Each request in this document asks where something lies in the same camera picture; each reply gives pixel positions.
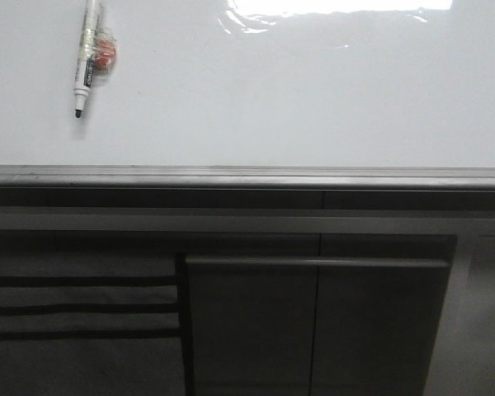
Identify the black and white whiteboard marker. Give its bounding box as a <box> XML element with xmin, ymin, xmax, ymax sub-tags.
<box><xmin>73</xmin><ymin>0</ymin><xmax>101</xmax><ymax>119</ymax></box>

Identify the white whiteboard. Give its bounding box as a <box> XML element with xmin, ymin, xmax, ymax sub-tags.
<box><xmin>0</xmin><ymin>1</ymin><xmax>495</xmax><ymax>190</ymax></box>

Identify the dark grey cabinet panel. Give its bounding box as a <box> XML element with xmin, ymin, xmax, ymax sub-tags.
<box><xmin>183</xmin><ymin>234</ymin><xmax>457</xmax><ymax>395</ymax></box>

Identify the red round magnet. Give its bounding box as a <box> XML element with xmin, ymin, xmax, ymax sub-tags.
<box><xmin>93</xmin><ymin>38</ymin><xmax>116</xmax><ymax>73</ymax></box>

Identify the grey striped cloth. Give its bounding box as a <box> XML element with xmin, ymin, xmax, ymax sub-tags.
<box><xmin>0</xmin><ymin>252</ymin><xmax>180</xmax><ymax>341</ymax></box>

